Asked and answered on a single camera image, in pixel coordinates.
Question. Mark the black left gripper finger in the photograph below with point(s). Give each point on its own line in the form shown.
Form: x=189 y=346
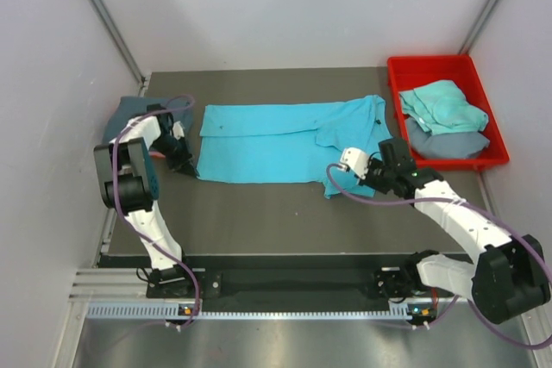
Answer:
x=173 y=164
x=187 y=169

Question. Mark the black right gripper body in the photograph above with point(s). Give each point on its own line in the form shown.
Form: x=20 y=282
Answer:
x=379 y=176

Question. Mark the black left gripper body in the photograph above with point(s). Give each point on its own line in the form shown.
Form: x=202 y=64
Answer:
x=172 y=147

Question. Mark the bright blue t shirt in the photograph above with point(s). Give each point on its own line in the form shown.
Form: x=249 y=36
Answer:
x=290 y=143

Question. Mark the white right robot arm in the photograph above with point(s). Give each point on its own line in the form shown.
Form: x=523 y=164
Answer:
x=502 y=277

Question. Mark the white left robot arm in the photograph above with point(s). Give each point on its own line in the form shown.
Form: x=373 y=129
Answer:
x=129 y=185

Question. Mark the grey-blue t shirt in bin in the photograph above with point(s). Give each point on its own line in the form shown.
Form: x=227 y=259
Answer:
x=467 y=145

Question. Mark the turquoise t shirt in bin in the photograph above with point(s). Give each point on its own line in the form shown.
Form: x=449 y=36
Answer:
x=442 y=108

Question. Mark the red plastic bin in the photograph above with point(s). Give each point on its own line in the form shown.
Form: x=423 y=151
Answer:
x=408 y=72

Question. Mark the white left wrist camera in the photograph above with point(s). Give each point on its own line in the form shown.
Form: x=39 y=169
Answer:
x=178 y=131

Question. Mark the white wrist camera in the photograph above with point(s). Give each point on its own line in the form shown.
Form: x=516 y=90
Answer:
x=178 y=131
x=354 y=160

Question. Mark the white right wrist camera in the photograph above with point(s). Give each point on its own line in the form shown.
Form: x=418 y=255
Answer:
x=354 y=160

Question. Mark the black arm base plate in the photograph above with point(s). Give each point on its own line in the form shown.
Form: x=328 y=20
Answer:
x=297 y=290

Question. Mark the aluminium frame rail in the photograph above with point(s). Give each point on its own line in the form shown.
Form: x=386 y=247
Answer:
x=117 y=286

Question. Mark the grey slotted cable duct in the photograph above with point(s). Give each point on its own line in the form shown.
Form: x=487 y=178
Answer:
x=180 y=312

